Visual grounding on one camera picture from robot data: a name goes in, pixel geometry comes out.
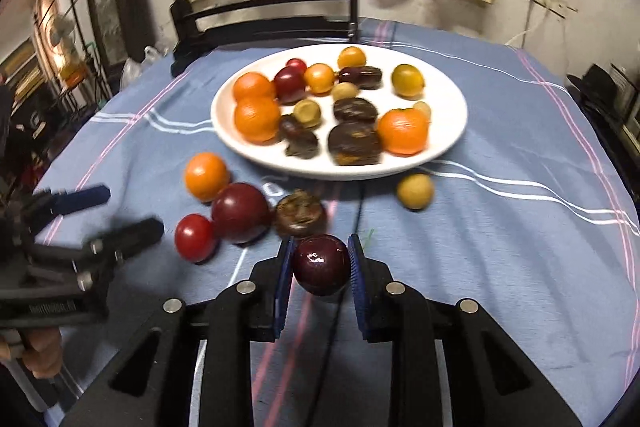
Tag orange mandarin with green stem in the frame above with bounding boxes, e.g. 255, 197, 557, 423
376, 108, 431, 158

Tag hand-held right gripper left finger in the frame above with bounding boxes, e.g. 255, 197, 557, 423
60, 236, 296, 427

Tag clear plastic bags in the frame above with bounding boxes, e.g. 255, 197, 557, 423
120, 46, 172, 92

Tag person's left hand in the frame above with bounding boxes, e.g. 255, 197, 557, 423
22, 327, 64, 380

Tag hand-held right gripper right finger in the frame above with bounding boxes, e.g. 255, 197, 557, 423
347, 234, 583, 427

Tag shiny dark brown chestnut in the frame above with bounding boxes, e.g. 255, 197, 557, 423
338, 66, 384, 90

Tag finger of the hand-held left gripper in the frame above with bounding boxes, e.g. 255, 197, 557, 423
20, 184, 112, 233
25, 218, 166, 293

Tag small orange kumquat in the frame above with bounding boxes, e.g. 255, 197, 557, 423
337, 46, 367, 71
303, 63, 336, 96

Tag blue striped tablecloth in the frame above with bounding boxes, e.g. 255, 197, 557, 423
30, 17, 640, 427

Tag dark brown water chestnut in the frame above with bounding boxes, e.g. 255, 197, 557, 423
327, 122, 383, 166
272, 189, 328, 239
333, 97, 379, 124
277, 114, 320, 160

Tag large orange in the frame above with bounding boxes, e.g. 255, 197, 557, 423
233, 97, 282, 145

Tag white cable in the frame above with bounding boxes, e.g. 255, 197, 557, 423
504, 26, 533, 48

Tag standing fan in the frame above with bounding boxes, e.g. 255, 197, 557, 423
47, 14, 78, 58

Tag smooth round orange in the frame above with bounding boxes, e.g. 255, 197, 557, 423
184, 152, 231, 202

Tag black hat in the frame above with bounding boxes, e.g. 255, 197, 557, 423
567, 64, 622, 108

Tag black metal coat stand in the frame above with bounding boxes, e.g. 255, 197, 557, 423
60, 0, 103, 108

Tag yellow-green round fruit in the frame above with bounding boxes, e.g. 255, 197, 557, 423
391, 63, 426, 99

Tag white oval plate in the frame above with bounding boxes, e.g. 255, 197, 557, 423
210, 44, 469, 181

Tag dark purple passion fruit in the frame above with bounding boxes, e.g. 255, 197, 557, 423
291, 234, 352, 297
211, 182, 272, 244
273, 67, 307, 104

